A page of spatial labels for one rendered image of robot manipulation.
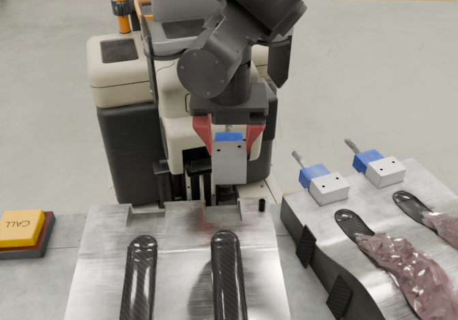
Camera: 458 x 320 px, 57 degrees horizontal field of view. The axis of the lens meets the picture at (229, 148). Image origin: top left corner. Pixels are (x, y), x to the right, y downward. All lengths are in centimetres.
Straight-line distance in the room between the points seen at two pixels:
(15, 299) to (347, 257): 46
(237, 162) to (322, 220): 16
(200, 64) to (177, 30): 32
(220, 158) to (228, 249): 13
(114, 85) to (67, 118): 135
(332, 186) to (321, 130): 163
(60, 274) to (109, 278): 15
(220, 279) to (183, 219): 11
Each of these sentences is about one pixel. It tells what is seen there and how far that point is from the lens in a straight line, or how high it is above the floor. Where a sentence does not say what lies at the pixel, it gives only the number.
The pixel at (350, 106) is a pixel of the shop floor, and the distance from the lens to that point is 253.
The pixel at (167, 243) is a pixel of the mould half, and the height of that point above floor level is 89.
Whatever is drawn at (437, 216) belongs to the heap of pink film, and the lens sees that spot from 68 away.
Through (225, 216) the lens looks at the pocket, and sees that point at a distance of 64.
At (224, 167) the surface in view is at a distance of 61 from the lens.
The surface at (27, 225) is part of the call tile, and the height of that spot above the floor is 84.
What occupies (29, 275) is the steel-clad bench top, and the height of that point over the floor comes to 80.
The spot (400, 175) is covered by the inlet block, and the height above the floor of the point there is 87.
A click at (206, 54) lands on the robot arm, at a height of 115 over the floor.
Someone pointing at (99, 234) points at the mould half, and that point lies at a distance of 61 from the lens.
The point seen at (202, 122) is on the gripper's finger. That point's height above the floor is 101.
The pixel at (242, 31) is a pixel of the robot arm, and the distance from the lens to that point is 47.
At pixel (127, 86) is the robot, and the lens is 117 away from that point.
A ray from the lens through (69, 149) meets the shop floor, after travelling 227.
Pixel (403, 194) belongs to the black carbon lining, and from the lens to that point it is 74.
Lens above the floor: 134
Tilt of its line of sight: 39 degrees down
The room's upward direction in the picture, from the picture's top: straight up
